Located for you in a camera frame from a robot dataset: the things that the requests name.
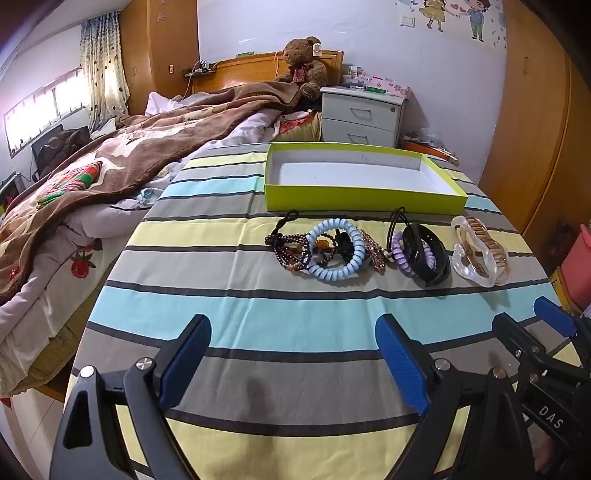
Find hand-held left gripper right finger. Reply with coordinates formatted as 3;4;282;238
375;314;536;480

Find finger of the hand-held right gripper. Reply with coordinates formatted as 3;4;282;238
533;296;591;367
492;313;550;384

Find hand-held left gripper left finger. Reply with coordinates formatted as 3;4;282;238
48;315;213;480

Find clear and gold hair claw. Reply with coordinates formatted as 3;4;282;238
451;215;510;288

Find black wrist band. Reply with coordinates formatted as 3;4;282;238
402;223;452;288

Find purple spiral hair tie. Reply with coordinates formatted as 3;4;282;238
392;231;437;278

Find blue spiral hair tie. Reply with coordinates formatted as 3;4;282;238
306;218;371;282

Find dark beaded bracelets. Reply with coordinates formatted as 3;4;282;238
265;228;333;271

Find black elastic hair tie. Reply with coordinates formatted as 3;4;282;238
272;209;300;236
387;208;408;250

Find green cardboard box tray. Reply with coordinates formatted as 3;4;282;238
264;142;469;214

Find pink plastic bin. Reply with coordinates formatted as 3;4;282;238
568;224;591;310

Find striped cloth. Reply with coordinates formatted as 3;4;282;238
65;143;591;480

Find rhinestone hair clip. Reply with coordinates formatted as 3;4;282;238
360;229;394;274

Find black small hair claw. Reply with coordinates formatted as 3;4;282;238
332;228;357;260

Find white quilt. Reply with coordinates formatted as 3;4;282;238
0;91;319;398

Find plain wooden wardrobe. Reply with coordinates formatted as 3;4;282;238
480;0;591;259

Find orange box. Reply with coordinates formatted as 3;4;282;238
403;137;460;167

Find brown blanket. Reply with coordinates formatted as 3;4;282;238
0;80;301;306

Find red green plaid cloth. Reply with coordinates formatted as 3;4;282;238
37;161;103;205

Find dark clothes pile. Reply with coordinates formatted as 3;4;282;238
46;127;93;162

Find white nightstand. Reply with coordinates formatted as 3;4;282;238
320;86;408;149

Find red patterned pillow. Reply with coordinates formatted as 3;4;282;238
272;111;321;144

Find pink floral box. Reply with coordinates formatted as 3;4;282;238
365;76;413;99

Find small cosmetic bottles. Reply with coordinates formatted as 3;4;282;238
343;66;370;90

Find window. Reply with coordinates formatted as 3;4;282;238
4;67;90;160

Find power strip shelf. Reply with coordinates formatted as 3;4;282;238
182;60;218;77

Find wooden headboard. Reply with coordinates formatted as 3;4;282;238
191;50;345;100

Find dotted curtain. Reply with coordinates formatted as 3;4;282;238
79;11;131;132

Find wooden wardrobe with star stickers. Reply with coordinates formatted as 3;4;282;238
119;0;201;118

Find brown teddy bear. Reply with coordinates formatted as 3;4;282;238
276;36;328;101

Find cartoon wall sticker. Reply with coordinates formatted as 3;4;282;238
394;0;509;47

